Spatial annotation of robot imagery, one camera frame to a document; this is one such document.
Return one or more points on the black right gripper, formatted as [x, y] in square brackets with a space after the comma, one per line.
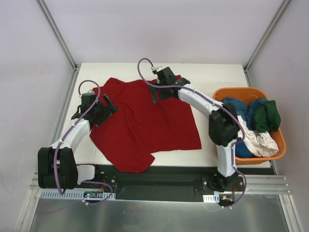
[161, 91]

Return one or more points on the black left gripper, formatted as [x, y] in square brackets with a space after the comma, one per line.
[104, 110]

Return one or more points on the red t-shirt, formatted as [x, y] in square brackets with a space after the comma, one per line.
[141, 127]

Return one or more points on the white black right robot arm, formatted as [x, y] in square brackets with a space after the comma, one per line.
[222, 118]

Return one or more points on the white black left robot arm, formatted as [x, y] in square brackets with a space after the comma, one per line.
[57, 168]

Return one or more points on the blue t-shirt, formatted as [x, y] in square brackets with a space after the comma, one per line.
[246, 112]

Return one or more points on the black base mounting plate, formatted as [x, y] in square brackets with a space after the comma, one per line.
[159, 193]

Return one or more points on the orange plastic laundry basket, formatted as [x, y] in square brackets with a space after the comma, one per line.
[247, 95]

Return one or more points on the green t-shirt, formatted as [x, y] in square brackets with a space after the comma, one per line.
[267, 117]

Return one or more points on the white t-shirt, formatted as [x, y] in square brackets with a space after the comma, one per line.
[259, 144]

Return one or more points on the left aluminium frame post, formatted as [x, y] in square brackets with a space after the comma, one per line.
[55, 30]

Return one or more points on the aluminium frame post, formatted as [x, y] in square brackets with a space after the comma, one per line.
[267, 33]
[55, 30]

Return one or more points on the left white cable duct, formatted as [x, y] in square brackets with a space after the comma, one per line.
[77, 195]

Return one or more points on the white cable duct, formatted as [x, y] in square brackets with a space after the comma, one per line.
[211, 198]
[77, 195]

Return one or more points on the right white cable duct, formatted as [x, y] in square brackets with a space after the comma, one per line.
[211, 198]

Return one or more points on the aluminium front rail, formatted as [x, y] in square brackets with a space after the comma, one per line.
[251, 184]

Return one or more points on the right aluminium frame post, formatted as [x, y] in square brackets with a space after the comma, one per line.
[267, 33]

